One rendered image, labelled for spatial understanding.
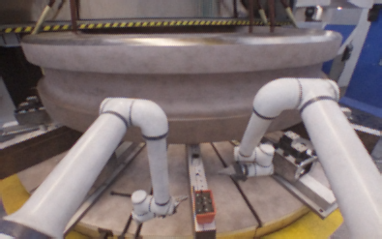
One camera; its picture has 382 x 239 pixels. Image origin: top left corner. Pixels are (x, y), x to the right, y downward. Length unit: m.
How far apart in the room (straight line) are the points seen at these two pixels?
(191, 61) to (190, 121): 0.51
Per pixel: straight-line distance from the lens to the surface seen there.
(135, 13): 4.43
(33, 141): 2.93
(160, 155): 0.86
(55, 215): 0.59
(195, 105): 1.71
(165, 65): 1.49
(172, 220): 1.89
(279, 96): 0.73
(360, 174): 0.61
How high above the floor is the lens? 1.89
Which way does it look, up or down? 28 degrees down
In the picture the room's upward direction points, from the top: straight up
